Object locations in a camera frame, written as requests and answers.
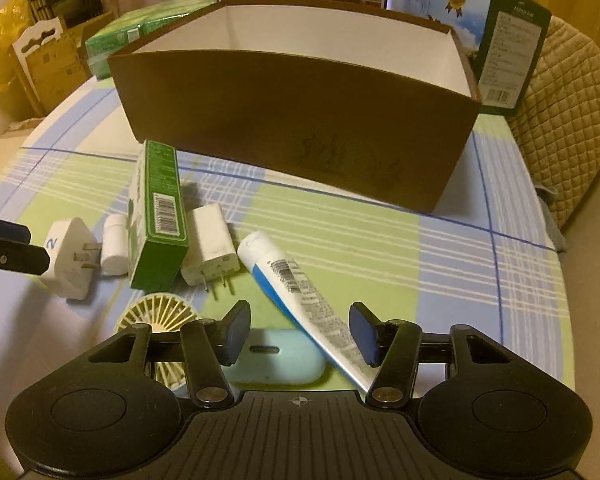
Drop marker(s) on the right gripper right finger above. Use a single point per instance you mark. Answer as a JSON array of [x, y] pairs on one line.
[[392, 347]]

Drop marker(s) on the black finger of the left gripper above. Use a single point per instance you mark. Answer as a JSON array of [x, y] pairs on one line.
[[17, 254]]

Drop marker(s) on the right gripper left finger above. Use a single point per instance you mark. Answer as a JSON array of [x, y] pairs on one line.
[[207, 346]]

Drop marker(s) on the blue white tube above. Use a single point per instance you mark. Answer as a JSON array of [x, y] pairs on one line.
[[288, 286]]

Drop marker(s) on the white numbered plug adapter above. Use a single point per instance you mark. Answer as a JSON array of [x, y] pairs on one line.
[[74, 255]]

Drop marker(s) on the white pill bottle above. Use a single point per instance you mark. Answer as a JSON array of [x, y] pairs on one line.
[[114, 255]]

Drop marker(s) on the white usb charger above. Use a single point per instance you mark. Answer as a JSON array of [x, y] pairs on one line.
[[211, 254]]

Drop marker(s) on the green medicine box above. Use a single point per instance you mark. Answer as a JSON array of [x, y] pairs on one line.
[[157, 226]]

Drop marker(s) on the cardboard box on floor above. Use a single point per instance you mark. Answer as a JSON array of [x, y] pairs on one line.
[[49, 60]]

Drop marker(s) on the green drink pack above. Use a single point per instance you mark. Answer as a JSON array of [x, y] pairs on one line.
[[131, 26]]

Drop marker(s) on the yellow plastic bag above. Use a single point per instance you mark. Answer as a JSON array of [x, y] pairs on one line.
[[15, 18]]

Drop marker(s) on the brown open storage box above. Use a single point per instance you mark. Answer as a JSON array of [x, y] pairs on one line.
[[376, 102]]

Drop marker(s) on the quilted beige chair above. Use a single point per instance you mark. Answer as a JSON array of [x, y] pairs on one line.
[[557, 123]]

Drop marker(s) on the light blue milk carton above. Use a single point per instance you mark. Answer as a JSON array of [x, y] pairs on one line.
[[502, 39]]

